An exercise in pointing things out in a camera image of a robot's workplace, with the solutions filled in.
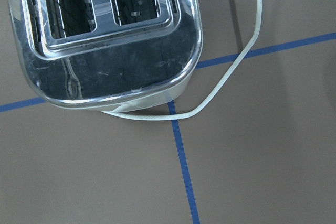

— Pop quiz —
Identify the chrome and cream toaster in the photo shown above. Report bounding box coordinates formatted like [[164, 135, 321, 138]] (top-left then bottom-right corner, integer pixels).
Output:
[[8, 0, 203, 112]]

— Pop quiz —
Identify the white toaster power cable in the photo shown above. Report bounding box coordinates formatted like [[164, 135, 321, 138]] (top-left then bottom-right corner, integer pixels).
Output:
[[101, 0, 264, 121]]

